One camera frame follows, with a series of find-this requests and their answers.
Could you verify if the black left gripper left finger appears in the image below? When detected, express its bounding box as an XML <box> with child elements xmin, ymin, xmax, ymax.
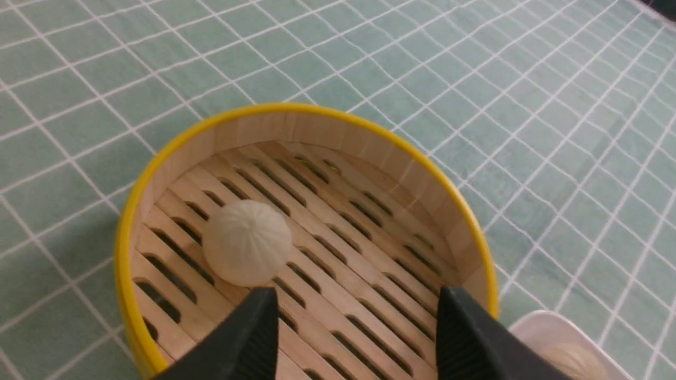
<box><xmin>154</xmin><ymin>287</ymin><xmax>279</xmax><ymax>379</ymax></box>

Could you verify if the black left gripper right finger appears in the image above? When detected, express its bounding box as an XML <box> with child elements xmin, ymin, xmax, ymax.
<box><xmin>436</xmin><ymin>287</ymin><xmax>569</xmax><ymax>379</ymax></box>

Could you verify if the white steamed bun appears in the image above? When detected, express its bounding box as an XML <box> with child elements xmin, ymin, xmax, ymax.
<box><xmin>201</xmin><ymin>199</ymin><xmax>294</xmax><ymax>287</ymax></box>

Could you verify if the beige steamed bun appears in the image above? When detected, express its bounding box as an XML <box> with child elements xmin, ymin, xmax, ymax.
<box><xmin>538</xmin><ymin>343</ymin><xmax>610</xmax><ymax>379</ymax></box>

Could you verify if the white square plate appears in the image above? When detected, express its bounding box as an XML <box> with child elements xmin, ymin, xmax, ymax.
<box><xmin>509</xmin><ymin>310</ymin><xmax>633</xmax><ymax>379</ymax></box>

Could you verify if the bamboo steamer basket yellow rim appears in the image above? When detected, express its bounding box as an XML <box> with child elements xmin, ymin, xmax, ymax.
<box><xmin>114</xmin><ymin>103</ymin><xmax>499</xmax><ymax>379</ymax></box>

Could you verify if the green checkered tablecloth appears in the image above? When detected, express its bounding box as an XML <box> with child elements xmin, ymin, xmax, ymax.
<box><xmin>1</xmin><ymin>1</ymin><xmax>675</xmax><ymax>379</ymax></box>

